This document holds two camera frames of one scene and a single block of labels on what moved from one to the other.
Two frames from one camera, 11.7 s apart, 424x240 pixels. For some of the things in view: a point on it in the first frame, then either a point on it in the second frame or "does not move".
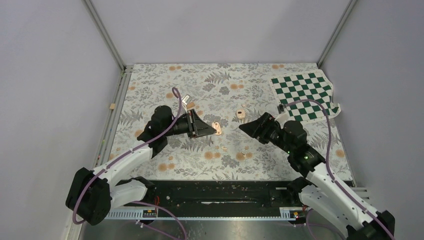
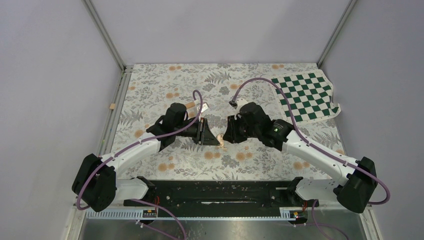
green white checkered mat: (315, 85) does not move
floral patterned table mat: (228, 95) does not move
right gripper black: (254, 129) to (231, 134)
